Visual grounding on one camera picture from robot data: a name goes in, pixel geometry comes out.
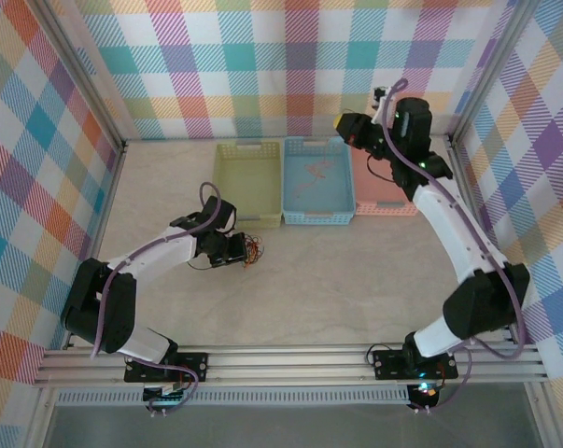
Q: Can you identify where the thin green cable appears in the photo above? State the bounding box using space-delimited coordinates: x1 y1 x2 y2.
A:
243 235 265 270

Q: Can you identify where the thin red cable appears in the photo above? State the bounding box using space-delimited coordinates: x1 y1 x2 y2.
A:
292 156 338 202

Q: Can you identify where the yellow-green plastic basket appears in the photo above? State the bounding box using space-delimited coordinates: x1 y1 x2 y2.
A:
209 142 283 231

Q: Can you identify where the blue plastic basket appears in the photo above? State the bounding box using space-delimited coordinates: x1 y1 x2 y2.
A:
280 136 357 228

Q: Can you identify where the pink plastic basket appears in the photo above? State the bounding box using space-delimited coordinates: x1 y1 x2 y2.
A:
350 139 420 218

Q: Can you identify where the aluminium table side rail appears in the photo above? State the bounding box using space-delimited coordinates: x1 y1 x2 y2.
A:
62 139 131 351
446 134 520 349

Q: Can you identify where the aluminium frame post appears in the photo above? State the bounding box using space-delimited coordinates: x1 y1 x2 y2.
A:
36 0 129 158
448 0 539 146

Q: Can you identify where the aluminium mounting rail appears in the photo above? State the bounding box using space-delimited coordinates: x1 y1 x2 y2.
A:
32 343 551 389

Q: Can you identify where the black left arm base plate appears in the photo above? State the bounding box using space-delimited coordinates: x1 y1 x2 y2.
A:
123 352 210 384

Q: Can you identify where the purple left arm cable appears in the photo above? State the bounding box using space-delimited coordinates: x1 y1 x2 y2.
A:
90 181 227 416

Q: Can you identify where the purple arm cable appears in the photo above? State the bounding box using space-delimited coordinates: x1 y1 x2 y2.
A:
90 181 227 416
383 77 528 415

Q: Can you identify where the grey slotted cable duct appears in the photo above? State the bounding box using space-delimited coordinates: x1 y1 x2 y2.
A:
55 389 412 406

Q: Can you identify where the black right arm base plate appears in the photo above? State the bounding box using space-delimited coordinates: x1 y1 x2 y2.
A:
372 347 459 380

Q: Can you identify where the aluminium frame leg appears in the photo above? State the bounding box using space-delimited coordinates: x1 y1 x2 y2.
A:
523 382 563 448
26 385 61 448

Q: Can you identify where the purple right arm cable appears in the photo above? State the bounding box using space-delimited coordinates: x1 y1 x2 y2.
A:
383 77 528 415

